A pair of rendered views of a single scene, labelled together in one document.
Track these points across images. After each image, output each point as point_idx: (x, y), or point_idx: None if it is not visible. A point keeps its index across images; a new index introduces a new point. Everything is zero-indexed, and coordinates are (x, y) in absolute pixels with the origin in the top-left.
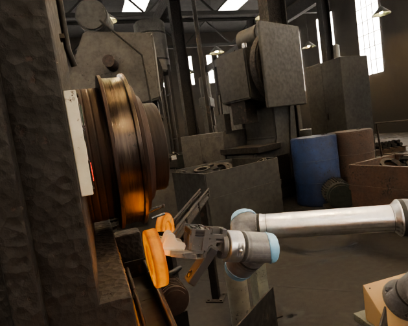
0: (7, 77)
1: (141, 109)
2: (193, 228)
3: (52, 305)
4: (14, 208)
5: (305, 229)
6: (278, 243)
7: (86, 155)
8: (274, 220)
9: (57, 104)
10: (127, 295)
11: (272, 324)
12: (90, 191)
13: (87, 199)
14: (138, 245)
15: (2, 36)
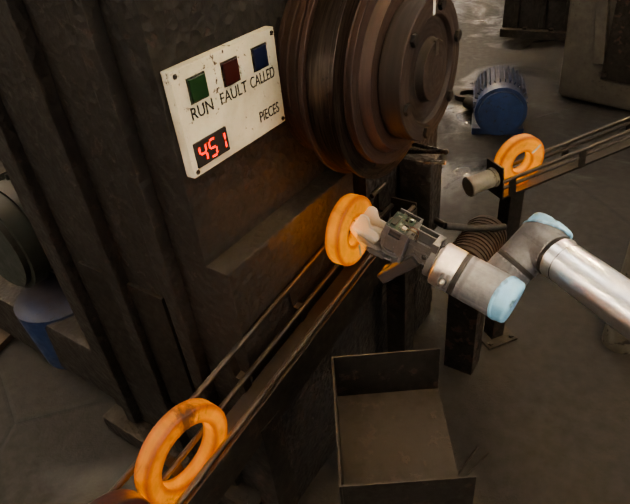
0: (116, 52)
1: (373, 27)
2: (391, 224)
3: (176, 248)
4: (131, 173)
5: (598, 310)
6: (507, 304)
7: (185, 141)
8: (565, 266)
9: (153, 87)
10: (226, 273)
11: (422, 381)
12: (192, 175)
13: (292, 134)
14: (425, 180)
15: (105, 9)
